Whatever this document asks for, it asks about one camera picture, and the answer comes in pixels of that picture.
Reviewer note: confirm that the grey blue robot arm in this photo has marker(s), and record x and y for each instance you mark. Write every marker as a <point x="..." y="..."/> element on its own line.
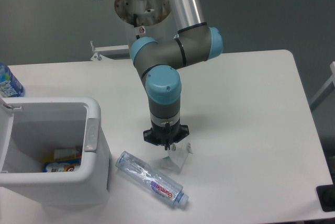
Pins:
<point x="197" y="41"/>

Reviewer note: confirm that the white open trash can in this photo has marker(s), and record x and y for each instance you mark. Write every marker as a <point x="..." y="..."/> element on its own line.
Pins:
<point x="32" y="128"/>

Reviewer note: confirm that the blue labelled bottle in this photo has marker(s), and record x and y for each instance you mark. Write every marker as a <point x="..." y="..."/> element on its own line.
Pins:
<point x="10" y="85"/>

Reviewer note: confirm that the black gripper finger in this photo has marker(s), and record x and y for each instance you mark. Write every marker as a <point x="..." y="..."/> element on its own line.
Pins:
<point x="150" y="137"/>
<point x="182" y="132"/>

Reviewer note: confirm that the black table clamp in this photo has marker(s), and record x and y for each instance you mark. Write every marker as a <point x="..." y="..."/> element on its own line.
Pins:
<point x="326" y="197"/>

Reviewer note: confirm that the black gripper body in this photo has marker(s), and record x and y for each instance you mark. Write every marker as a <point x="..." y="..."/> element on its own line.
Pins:
<point x="165" y="135"/>

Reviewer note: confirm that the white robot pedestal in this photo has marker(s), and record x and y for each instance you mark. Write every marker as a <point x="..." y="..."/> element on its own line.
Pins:
<point x="154" y="41"/>

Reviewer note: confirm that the yellow snack package in bin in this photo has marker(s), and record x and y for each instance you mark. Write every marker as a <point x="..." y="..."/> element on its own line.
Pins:
<point x="63" y="160"/>

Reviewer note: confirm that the clear plastic water bottle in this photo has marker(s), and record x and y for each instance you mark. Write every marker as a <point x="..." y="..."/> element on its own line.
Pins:
<point x="162" y="186"/>

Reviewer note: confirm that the white mounting bracket frame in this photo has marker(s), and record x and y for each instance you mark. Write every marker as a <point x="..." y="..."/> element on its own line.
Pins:
<point x="119" y="52"/>

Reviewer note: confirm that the white frame at right edge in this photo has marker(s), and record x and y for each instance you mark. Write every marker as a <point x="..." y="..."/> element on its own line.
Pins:
<point x="325" y="90"/>

